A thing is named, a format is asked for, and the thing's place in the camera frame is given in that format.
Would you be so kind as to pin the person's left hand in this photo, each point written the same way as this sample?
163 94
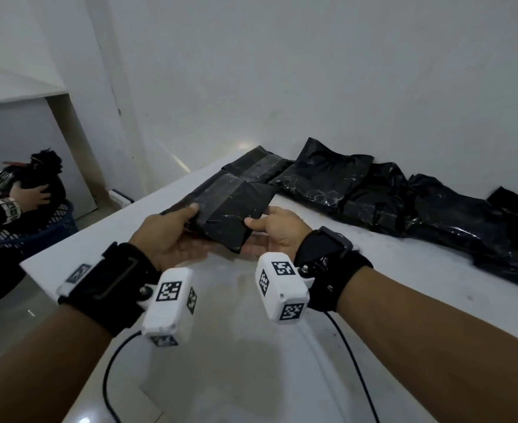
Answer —
166 242

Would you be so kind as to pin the person's right hand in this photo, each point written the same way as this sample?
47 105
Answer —
285 233

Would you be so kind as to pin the taped parcel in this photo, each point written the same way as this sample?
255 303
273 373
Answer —
232 215
250 165

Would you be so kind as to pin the clear tape strip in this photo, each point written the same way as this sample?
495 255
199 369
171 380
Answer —
217 193
265 165

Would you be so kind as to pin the row of black plastic packets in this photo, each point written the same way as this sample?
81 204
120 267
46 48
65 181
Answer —
373 193

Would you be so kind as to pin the person's left forearm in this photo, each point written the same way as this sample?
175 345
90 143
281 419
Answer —
34 370

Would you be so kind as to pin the person's right forearm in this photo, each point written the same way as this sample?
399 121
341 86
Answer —
439 348

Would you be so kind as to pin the blue plastic basket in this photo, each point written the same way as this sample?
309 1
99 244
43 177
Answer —
56 233

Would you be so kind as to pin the tied black garbage sack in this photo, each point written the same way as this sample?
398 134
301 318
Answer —
43 171

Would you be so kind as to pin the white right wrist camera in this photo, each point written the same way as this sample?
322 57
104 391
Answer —
281 295

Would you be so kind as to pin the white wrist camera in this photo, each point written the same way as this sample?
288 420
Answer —
281 295
170 312

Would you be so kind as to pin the white wall socket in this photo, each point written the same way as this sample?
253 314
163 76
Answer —
120 197

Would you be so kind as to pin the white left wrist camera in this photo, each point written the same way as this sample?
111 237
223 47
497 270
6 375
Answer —
170 312

